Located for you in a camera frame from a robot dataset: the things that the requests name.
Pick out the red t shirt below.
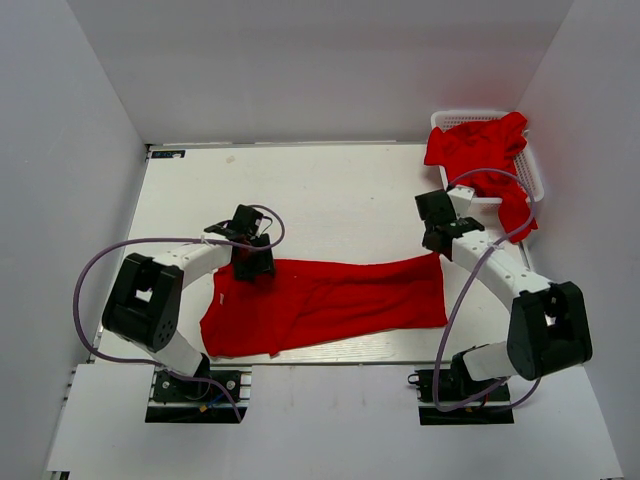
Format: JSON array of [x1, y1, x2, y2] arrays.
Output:
[[200, 253, 447, 358]]

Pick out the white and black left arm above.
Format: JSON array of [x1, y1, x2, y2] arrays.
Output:
[[102, 204, 281, 399]]

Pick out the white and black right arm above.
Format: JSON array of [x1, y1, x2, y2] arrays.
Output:
[[415, 188, 593, 399]]

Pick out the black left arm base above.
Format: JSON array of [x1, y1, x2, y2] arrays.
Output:
[[145, 367, 252, 425]]

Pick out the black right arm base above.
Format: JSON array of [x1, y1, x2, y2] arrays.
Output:
[[407, 366, 514, 427]]

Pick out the red t shirts in basket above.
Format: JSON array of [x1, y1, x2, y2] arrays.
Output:
[[424, 112, 538, 243]]

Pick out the white plastic basket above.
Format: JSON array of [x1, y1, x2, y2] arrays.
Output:
[[430, 110, 544, 211]]

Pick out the blue label sticker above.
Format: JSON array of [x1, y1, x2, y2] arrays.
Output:
[[150, 150, 186, 159]]

